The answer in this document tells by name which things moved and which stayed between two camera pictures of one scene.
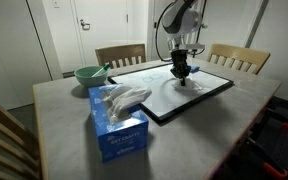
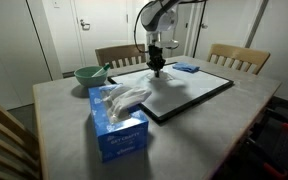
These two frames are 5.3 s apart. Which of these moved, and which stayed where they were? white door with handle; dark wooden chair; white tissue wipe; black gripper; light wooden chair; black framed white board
Moved: black gripper; white tissue wipe
Stayed: dark wooden chair; black framed white board; light wooden chair; white door with handle
